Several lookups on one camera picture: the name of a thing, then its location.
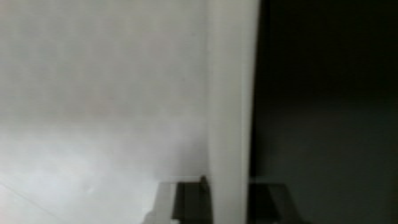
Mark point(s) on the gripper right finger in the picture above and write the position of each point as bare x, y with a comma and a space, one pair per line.
272, 208

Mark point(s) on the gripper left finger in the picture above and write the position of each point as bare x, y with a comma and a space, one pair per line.
192, 211

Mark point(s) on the white desk tabletop tray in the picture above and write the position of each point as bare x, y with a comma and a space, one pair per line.
125, 108

